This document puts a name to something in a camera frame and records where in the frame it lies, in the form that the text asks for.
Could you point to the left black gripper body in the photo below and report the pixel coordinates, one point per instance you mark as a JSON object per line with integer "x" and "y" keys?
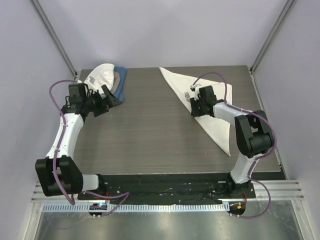
{"x": 95, "y": 103}

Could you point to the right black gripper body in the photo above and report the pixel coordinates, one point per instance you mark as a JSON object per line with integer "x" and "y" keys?
{"x": 197, "y": 107}

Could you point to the ornate silver fork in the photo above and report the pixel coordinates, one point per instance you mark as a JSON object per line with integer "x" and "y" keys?
{"x": 188, "y": 95}

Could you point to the white cloth napkin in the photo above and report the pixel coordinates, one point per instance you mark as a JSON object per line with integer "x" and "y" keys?
{"x": 217, "y": 129}

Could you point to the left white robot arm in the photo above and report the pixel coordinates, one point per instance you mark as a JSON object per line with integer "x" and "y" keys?
{"x": 57, "y": 173}

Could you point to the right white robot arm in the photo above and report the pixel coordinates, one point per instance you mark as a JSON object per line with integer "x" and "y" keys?
{"x": 254, "y": 134}

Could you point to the blue checkered cloth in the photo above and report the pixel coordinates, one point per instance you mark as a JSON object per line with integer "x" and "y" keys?
{"x": 122, "y": 71}

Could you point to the grey cloth in pile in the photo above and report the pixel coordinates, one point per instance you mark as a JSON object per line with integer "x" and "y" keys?
{"x": 116, "y": 82}

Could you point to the white folded cloth on pile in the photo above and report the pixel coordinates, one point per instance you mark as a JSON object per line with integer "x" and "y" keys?
{"x": 101, "y": 75}

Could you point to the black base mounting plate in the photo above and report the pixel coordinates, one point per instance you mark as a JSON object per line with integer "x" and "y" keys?
{"x": 176, "y": 189}

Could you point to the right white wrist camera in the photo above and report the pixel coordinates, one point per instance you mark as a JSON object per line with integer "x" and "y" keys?
{"x": 195, "y": 89}

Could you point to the left aluminium frame post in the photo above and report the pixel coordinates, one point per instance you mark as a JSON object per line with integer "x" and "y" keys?
{"x": 54, "y": 37}

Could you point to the aluminium frame post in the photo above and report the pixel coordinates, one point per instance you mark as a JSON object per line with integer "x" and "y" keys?
{"x": 280, "y": 20}
{"x": 54, "y": 37}

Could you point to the white slotted cable duct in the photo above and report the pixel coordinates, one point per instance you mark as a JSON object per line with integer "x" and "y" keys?
{"x": 129, "y": 208}

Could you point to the right aluminium frame post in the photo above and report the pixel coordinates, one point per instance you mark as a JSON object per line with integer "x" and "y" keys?
{"x": 280, "y": 20}

